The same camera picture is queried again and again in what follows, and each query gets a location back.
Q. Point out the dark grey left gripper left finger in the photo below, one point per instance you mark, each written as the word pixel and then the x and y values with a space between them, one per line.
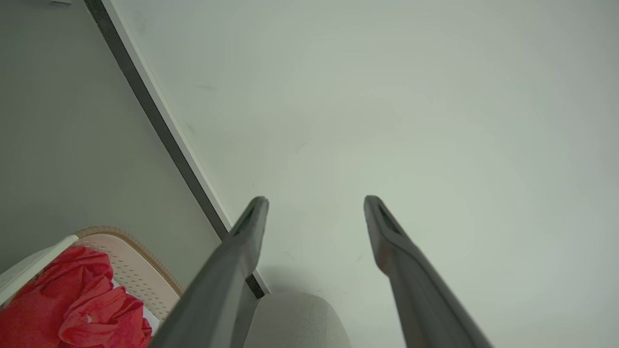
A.
pixel 217 290

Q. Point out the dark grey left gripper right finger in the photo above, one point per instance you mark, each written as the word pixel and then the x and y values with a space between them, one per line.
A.
pixel 420 295

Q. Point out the red clothing item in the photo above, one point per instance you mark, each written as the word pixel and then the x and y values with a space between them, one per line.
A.
pixel 72 299

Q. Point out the white perforated laundry basket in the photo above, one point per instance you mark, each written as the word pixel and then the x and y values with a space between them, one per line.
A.
pixel 135 275

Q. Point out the light grey fabric sofa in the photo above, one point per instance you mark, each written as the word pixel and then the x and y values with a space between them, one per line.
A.
pixel 295 324

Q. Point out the white and black baseboard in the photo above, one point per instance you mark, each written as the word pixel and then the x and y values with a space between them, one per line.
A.
pixel 148 96

